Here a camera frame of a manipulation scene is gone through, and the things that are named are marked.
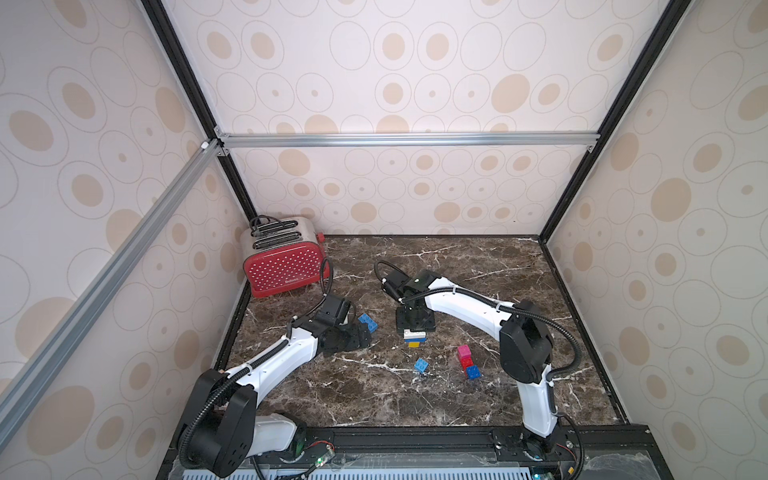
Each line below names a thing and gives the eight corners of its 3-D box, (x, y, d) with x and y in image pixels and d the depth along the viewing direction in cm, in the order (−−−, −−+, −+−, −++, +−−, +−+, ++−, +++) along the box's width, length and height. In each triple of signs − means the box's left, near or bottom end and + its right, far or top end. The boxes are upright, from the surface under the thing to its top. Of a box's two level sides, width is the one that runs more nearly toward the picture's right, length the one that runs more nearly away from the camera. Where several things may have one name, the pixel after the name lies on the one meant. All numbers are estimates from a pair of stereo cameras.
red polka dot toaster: (259, 299, 104) (238, 265, 89) (260, 257, 116) (241, 222, 101) (333, 283, 108) (325, 248, 94) (327, 245, 120) (318, 209, 106)
